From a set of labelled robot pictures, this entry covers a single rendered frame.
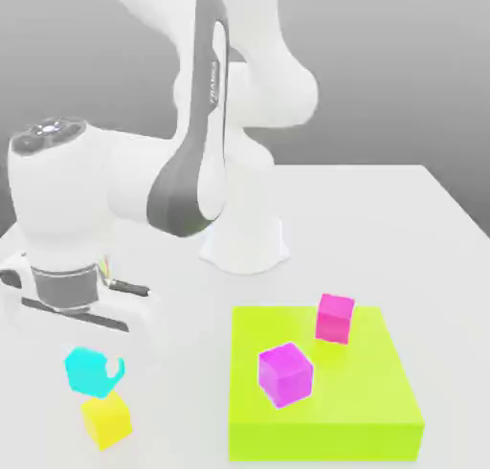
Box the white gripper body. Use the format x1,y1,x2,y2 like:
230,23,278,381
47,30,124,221
0,283,164,360

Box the small cyan cube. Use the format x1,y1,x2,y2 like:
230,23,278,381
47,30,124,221
63,346,126,400

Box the small yellow cube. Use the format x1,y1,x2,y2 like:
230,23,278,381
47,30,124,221
80,390,134,452

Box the small magenta cube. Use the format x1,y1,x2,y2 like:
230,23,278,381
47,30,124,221
257,341,315,410

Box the small pink cube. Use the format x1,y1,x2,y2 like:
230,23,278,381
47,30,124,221
314,293,356,346

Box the large lime green box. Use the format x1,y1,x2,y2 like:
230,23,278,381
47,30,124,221
228,304,427,463

